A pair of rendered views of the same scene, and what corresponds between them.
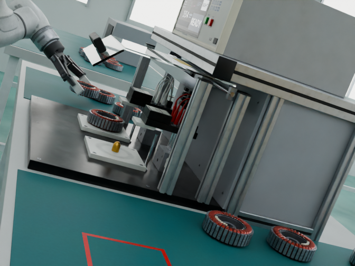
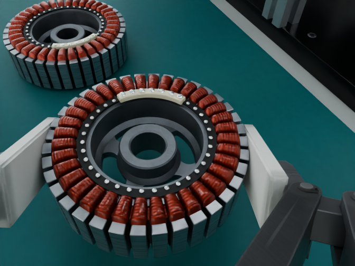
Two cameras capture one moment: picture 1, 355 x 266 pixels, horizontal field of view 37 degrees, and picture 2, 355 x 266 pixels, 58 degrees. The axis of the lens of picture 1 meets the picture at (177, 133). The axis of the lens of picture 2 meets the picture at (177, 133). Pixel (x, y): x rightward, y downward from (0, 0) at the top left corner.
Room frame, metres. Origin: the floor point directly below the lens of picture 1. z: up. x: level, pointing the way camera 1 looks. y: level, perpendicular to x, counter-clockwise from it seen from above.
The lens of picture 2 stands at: (1.95, 0.49, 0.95)
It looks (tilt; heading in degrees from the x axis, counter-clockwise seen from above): 50 degrees down; 260
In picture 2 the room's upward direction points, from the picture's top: 3 degrees clockwise
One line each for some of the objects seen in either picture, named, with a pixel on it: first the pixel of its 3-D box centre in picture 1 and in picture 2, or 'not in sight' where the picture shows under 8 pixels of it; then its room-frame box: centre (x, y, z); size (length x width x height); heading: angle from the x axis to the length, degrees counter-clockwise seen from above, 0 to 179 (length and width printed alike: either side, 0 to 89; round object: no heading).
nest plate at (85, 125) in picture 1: (103, 127); not in sight; (1.58, 0.22, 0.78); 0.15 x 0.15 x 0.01; 19
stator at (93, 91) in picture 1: (84, 89); (148, 152); (1.95, 0.38, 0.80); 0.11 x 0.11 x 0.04
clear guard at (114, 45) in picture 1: (155, 66); not in sight; (1.28, 0.10, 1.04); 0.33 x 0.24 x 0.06; 109
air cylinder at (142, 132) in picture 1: (149, 133); not in sight; (1.63, 0.08, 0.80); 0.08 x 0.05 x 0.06; 19
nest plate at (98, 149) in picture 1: (114, 153); not in sight; (1.36, 0.14, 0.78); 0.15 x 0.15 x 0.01; 19
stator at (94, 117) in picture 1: (105, 120); not in sight; (1.58, 0.22, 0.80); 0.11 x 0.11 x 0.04
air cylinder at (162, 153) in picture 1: (166, 159); not in sight; (1.40, 0.00, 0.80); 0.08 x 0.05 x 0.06; 19
